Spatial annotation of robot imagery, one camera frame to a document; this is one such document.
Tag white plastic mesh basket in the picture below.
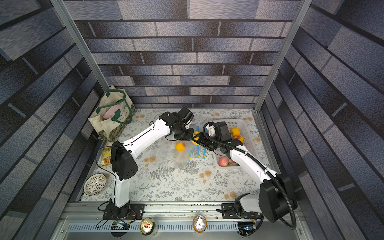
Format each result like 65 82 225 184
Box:
211 118 262 171

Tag pink peach bottom right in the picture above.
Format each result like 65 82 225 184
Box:
218 157 230 167

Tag white round strainer bowl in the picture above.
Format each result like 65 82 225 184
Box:
83 174 107 196

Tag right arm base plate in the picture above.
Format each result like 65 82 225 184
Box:
219 203 263 220

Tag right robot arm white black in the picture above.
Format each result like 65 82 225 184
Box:
192 122 298 230

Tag canvas tote bag green handles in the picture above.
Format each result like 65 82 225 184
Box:
88 86 136 143

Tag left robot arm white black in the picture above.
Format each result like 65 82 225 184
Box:
111 107 194 208

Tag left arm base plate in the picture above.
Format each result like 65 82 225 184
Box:
102 203 146 221

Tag yellow snack packet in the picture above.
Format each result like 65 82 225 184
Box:
100 147 112 167

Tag yellow peach red blush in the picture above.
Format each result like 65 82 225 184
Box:
235 135 244 143

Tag clear zip-top bag blue zipper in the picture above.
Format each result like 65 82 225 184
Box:
158 132 208 164

